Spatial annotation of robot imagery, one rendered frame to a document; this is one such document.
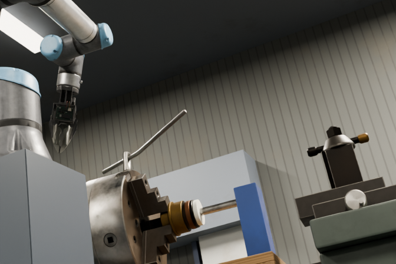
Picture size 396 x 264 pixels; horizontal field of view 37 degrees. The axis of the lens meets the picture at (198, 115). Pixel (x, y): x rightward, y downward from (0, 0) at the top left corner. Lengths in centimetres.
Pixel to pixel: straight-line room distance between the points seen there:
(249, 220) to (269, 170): 310
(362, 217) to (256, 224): 37
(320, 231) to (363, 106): 342
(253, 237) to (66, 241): 54
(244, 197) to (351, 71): 328
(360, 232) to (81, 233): 54
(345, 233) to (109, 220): 59
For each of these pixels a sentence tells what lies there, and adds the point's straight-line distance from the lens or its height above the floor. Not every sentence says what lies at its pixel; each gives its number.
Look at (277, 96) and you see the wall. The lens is 477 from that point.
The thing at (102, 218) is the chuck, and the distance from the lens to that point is 152.
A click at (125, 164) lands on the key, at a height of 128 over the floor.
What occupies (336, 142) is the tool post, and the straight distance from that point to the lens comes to 145.
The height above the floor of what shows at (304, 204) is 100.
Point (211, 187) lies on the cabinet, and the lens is 440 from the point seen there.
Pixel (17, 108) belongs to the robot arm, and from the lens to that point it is 124.
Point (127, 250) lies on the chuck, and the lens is 150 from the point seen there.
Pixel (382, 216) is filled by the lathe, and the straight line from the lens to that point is 122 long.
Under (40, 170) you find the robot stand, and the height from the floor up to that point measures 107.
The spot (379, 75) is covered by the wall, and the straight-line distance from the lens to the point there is 468.
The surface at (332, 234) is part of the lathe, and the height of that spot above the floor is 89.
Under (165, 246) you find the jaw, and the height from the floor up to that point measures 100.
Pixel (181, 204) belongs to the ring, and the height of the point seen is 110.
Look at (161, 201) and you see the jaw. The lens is 158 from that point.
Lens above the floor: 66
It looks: 24 degrees up
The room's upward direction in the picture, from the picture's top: 11 degrees counter-clockwise
